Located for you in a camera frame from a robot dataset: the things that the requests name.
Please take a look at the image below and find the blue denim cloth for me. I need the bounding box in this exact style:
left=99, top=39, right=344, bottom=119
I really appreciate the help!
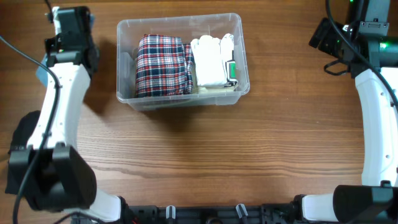
left=35, top=14, right=95, bottom=88

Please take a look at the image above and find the red plaid shirt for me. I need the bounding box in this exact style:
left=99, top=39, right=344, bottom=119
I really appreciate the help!
left=136, top=34, right=194, bottom=98

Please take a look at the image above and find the cream cloth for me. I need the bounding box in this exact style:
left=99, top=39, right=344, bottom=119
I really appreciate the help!
left=133, top=62, right=239, bottom=103

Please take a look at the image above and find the white t-shirt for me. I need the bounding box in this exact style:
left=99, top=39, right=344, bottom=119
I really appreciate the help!
left=190, top=33, right=239, bottom=88

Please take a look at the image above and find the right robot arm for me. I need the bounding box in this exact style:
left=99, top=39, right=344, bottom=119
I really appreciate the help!
left=293, top=0, right=397, bottom=223

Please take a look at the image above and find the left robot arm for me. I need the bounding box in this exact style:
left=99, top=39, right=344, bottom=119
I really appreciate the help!
left=6, top=6, right=127, bottom=223

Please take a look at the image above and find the clear plastic storage container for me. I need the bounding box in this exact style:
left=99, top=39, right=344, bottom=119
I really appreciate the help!
left=116, top=13, right=250, bottom=111

